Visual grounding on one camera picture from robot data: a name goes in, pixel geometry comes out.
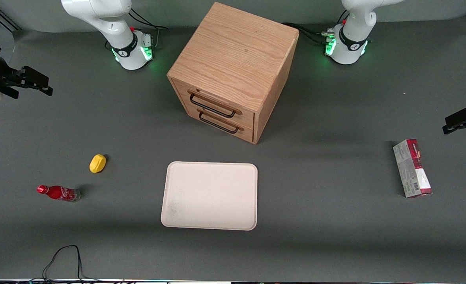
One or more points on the wooden drawer cabinet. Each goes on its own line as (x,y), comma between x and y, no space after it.
(236,51)

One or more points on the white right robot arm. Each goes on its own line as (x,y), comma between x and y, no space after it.
(106,19)

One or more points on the yellow lemon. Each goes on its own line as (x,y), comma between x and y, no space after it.
(97,163)

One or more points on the red and white carton box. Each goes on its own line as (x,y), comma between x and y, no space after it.
(412,169)

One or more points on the red coke bottle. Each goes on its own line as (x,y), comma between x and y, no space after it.
(59,193)

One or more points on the aluminium frame rail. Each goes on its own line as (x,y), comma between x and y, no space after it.
(0,15)

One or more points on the beige rectangular tray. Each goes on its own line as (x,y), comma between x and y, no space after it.
(210,196)

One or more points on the wooden drawer front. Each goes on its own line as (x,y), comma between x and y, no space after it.
(225,132)
(217,100)

